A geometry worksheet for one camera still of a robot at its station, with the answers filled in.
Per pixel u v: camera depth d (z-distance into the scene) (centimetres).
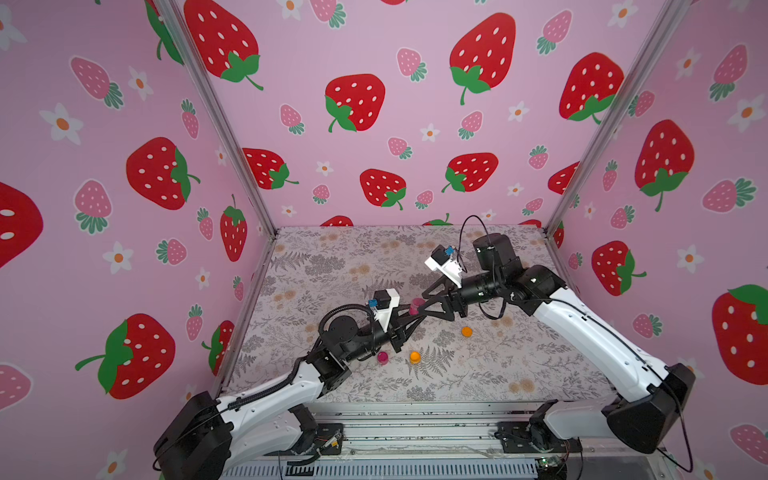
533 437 67
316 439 73
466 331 93
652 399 38
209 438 40
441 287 66
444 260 59
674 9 68
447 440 75
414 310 65
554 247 121
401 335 63
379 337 62
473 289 59
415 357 87
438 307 59
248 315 100
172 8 67
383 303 59
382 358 87
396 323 62
